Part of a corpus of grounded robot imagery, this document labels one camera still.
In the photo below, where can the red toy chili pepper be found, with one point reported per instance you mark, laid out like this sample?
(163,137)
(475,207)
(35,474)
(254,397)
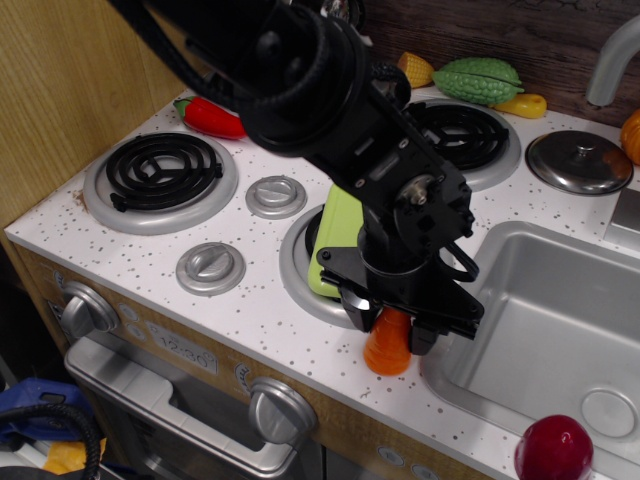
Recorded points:
(207,118)

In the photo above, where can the silver oven knob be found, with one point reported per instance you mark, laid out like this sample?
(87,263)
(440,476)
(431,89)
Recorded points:
(86,311)
(278,413)

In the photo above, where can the blue object with cable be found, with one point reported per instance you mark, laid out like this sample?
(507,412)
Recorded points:
(32,392)

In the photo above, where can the black front right burner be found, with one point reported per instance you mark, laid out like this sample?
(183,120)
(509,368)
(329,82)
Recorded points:
(311,233)

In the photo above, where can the green toy bitter gourd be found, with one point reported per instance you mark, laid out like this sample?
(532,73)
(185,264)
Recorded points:
(479,80)

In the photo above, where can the black back right burner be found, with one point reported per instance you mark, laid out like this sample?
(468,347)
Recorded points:
(465,136)

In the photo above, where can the black front left burner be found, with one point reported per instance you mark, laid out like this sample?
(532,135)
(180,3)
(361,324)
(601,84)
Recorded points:
(161,171)

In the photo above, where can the silver toy faucet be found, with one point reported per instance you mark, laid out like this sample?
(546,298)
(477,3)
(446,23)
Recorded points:
(614,57)

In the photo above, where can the orange toy carrot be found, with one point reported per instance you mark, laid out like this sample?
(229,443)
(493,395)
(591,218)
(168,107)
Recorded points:
(386,350)

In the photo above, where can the orange toy pumpkin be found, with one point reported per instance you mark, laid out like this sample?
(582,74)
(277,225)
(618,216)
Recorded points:
(630,137)

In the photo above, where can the silver stovetop knob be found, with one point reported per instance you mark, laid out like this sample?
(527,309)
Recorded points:
(210,269)
(275,197)

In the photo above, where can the silver oven knob right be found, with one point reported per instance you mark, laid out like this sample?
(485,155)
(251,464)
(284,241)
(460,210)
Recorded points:
(278,413)

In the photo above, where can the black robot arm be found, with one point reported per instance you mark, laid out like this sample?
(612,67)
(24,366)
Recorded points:
(303,86)

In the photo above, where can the yellow toy banana piece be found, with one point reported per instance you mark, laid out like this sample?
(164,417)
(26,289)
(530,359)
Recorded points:
(529,106)

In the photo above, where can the silver pot lid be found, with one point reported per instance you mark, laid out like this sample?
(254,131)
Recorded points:
(580,163)

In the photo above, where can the silver toy sink basin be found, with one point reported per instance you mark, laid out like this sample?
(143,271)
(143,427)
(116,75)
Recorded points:
(559,335)

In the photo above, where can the yellow toy corn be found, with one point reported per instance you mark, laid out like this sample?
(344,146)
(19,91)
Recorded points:
(417,70)

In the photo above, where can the silver oven knob left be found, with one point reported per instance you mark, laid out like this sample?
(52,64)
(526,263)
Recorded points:
(86,311)

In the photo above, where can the silver stovetop knob front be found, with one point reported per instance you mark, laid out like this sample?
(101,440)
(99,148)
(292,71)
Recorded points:
(210,269)

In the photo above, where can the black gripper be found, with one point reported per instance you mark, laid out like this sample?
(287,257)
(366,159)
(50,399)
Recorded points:
(429,291)

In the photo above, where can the silver stovetop knob middle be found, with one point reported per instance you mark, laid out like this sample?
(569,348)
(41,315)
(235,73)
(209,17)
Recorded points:
(275,197)

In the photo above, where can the red toy apple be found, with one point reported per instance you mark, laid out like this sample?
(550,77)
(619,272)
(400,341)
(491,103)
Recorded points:
(555,447)

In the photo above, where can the silver oven door handle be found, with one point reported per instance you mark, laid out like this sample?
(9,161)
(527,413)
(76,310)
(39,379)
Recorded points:
(176,426)

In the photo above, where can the black burner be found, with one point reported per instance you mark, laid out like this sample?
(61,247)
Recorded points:
(161,171)
(465,136)
(311,233)

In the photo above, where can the green plastic cutting board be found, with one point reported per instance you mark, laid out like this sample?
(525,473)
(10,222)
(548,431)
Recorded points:
(340,223)

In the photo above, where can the yellow cloth lower left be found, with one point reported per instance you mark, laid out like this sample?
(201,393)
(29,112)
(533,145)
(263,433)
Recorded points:
(66,457)

